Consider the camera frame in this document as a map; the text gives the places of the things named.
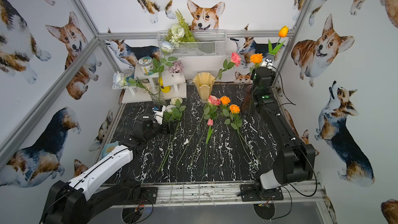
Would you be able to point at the orange tulip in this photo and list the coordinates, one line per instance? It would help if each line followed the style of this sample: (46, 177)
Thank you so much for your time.
(274, 49)

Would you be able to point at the yellow bottle under shelf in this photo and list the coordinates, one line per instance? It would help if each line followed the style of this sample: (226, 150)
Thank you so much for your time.
(164, 89)

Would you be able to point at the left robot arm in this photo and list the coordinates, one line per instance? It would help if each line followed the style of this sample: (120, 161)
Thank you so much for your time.
(79, 200)

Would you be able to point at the blue label tin can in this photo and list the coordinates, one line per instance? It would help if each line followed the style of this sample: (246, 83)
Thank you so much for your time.
(128, 73)

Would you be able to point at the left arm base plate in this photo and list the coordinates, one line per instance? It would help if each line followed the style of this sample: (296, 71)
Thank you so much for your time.
(149, 194)

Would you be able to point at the clear ribbed glass vase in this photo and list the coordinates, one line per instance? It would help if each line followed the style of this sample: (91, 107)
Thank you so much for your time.
(157, 96)

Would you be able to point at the yellow fluted vase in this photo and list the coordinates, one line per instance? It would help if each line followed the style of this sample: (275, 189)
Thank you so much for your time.
(204, 82)

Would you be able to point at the small glass jar under shelf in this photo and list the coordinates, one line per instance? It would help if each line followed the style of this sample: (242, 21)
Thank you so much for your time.
(147, 85)

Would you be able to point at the pink tulip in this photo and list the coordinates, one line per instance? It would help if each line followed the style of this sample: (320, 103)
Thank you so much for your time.
(210, 124)

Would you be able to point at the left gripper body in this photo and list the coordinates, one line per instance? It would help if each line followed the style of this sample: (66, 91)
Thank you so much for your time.
(168, 124)

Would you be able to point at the green fern white flower bouquet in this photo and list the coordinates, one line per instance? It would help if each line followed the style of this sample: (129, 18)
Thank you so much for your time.
(180, 33)

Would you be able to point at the white tiered shelf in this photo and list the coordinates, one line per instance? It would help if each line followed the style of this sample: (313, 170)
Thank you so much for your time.
(177, 82)

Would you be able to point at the small purple flower pot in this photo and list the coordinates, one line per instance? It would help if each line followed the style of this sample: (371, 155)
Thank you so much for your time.
(177, 67)

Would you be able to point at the pink rose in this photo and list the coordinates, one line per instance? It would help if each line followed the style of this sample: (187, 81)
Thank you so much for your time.
(228, 64)
(209, 112)

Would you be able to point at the white wire wall basket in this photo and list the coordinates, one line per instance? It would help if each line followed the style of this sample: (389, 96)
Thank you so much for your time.
(209, 44)

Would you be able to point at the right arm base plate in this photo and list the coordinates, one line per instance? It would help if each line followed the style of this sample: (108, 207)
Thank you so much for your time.
(254, 192)

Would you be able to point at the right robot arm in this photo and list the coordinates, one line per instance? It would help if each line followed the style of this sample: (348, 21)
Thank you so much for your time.
(295, 160)

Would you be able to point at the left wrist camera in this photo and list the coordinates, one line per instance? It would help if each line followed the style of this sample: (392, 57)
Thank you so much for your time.
(158, 111)

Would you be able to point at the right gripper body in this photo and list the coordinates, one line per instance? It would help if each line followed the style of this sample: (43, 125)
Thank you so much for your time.
(259, 90)

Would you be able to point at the dark red glass vase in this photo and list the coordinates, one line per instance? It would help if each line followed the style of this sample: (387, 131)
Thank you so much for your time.
(247, 99)

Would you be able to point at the clear jar green lid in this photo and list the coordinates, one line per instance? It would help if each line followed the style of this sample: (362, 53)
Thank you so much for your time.
(146, 65)

